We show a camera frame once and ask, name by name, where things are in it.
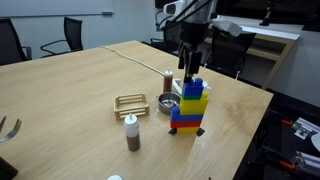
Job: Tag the aluminium profile piece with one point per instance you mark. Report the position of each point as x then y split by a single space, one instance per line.
308 162

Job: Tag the small wooden crate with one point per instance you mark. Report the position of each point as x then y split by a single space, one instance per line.
131 111

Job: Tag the aluminium bracket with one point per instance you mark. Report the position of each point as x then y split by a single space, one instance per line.
305 128

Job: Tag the white ceramic mug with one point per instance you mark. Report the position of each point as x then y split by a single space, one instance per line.
207 89

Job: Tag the black mesh office chair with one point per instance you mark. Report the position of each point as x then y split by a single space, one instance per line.
73 33
8 43

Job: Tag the wall whiteboard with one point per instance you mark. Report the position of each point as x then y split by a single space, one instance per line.
50 6

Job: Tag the whiteboard eraser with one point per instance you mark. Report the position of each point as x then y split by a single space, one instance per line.
107 13

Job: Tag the red-brown sauce squeeze bottle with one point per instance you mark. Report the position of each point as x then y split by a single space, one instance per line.
168 83

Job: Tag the white round disc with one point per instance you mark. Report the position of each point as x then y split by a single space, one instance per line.
316 141

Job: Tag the brown sauce squeeze bottle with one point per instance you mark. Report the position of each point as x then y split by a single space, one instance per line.
133 141

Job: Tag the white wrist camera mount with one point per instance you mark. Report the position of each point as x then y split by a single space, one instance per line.
230 27

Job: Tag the wooden cabinet shelf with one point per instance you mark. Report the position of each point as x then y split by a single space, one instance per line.
276 46

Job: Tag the cream power strip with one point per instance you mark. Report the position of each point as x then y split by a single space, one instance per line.
176 87

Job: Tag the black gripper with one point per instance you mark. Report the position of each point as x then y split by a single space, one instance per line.
193 33

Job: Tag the white plug adapter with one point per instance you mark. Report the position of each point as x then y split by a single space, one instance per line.
177 80

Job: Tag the small metal pot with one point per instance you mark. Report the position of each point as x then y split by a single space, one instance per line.
166 106

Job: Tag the black wall screen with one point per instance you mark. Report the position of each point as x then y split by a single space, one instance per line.
290 10

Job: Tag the black organizer box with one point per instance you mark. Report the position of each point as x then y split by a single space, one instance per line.
6 171

